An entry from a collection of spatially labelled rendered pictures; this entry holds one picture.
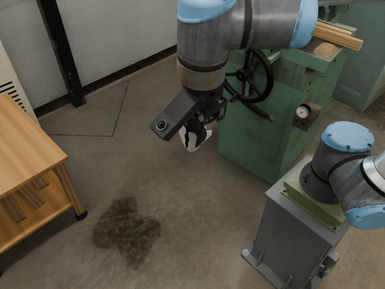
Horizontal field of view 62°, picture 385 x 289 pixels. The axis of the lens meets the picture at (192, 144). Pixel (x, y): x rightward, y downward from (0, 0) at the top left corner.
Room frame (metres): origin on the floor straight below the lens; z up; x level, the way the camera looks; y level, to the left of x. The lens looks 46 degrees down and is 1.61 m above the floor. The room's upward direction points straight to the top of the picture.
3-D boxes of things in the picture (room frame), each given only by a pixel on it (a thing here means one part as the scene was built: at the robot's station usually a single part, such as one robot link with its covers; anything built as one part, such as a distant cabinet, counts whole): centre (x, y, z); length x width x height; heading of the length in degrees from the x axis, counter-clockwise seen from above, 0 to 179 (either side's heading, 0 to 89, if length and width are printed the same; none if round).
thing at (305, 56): (1.38, -0.36, 0.87); 0.61 x 0.30 x 0.06; 50
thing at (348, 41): (1.42, -0.48, 0.92); 0.59 x 0.02 x 0.04; 50
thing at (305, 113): (1.12, -0.50, 0.65); 0.06 x 0.04 x 0.08; 50
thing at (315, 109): (1.18, -0.55, 0.58); 0.12 x 0.08 x 0.08; 140
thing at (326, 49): (1.24, -0.56, 0.91); 0.10 x 0.07 x 0.02; 140
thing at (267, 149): (1.55, -0.52, 0.36); 0.58 x 0.45 x 0.71; 140
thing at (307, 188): (0.74, -0.50, 0.68); 0.19 x 0.19 x 0.10
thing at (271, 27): (0.52, -0.13, 1.37); 0.12 x 0.12 x 0.09; 6
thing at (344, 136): (0.73, -0.50, 0.81); 0.17 x 0.15 x 0.18; 6
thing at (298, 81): (1.55, -0.52, 0.76); 0.57 x 0.45 x 0.09; 140
